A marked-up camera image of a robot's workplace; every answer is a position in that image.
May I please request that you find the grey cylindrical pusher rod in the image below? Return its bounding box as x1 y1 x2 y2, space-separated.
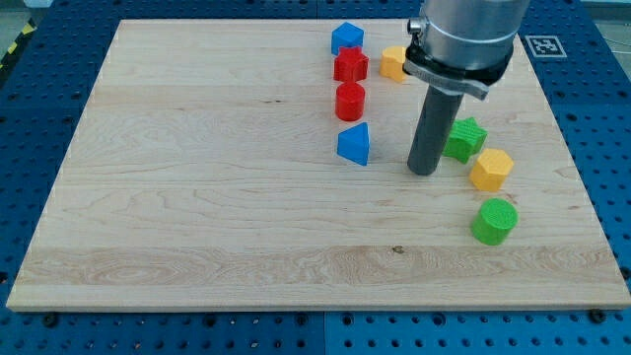
407 86 462 176

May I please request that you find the light wooden board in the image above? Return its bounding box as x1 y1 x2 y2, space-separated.
7 20 630 313

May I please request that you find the yellow rounded block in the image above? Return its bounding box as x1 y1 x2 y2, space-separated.
379 46 406 83

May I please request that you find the blue triangle block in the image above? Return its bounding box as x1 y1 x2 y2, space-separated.
336 122 371 166

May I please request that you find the blue pentagon block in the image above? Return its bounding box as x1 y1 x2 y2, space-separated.
330 22 364 55

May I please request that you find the green cylinder block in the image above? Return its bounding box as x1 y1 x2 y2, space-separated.
471 198 519 246

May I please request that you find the red star block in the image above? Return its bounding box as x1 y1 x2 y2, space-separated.
333 46 369 82

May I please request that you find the green star block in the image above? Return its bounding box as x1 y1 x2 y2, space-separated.
443 116 488 164

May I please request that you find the red cylinder block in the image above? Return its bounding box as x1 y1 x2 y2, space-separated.
335 82 366 121

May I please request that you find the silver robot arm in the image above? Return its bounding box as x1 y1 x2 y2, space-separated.
402 0 529 176

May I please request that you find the white fiducial marker tag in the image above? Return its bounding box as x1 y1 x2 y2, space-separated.
525 35 567 58

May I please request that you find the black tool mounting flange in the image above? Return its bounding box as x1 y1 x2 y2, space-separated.
402 44 514 100

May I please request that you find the yellow hexagon block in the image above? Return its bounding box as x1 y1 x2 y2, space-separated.
469 148 515 192

